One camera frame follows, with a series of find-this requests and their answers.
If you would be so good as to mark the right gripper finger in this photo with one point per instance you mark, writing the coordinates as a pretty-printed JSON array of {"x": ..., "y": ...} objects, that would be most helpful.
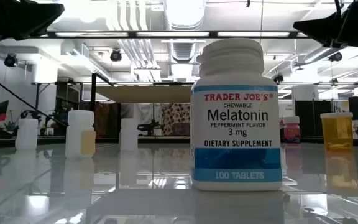
[{"x": 325, "y": 28}]

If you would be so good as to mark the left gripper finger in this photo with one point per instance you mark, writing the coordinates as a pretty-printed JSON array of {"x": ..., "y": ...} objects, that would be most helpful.
[{"x": 36, "y": 15}]

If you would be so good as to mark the amber pill bottle white cap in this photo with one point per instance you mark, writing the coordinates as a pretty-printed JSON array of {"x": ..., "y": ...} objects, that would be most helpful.
[{"x": 337, "y": 130}]

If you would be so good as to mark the pink bottle white cap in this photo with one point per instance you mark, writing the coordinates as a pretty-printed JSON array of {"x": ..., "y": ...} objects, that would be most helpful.
[{"x": 291, "y": 130}]

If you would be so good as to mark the small plain white bottle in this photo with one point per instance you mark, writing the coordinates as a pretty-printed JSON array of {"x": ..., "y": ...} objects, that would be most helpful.
[{"x": 26, "y": 135}]

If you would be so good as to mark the white bottle yellow label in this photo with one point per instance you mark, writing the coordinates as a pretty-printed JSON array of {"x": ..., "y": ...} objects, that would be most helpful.
[{"x": 76, "y": 133}]

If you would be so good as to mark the white melatonin bottle blue label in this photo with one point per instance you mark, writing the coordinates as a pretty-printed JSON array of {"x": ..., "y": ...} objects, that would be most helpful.
[{"x": 236, "y": 130}]

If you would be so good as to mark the plain white pill bottle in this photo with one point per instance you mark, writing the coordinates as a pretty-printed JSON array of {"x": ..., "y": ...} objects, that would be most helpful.
[{"x": 128, "y": 135}]

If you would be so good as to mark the black background robot arm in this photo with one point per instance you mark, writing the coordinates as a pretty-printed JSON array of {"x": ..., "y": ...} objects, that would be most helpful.
[{"x": 148, "y": 127}]

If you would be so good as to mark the black ceiling spotlight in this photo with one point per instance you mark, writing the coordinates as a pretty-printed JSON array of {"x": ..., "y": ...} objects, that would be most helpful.
[
  {"x": 335, "y": 57},
  {"x": 116, "y": 55},
  {"x": 10, "y": 60},
  {"x": 278, "y": 78}
]

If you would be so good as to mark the floral cloth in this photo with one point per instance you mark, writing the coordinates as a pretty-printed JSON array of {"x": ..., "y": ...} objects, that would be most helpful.
[{"x": 342, "y": 105}]

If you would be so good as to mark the small black monitor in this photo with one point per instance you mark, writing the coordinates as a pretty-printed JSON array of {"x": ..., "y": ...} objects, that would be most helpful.
[{"x": 2, "y": 108}]

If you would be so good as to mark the black partition panel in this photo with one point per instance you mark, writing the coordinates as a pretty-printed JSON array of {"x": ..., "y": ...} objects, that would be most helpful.
[{"x": 309, "y": 118}]

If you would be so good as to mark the dark brown patterned cloth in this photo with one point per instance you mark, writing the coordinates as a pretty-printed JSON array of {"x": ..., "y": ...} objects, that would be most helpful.
[{"x": 106, "y": 119}]

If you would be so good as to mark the white hanging cloth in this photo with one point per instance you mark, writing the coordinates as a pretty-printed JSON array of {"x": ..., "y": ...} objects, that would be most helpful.
[{"x": 145, "y": 115}]

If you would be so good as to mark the brown dotted cloth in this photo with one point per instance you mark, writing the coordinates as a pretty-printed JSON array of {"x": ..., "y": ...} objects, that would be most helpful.
[{"x": 176, "y": 118}]

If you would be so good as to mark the black wall screen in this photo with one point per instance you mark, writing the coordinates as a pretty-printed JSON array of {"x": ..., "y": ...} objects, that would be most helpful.
[{"x": 356, "y": 109}]

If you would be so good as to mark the black metal rig frame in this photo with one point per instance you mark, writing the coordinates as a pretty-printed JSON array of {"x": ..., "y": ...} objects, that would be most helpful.
[{"x": 132, "y": 34}]

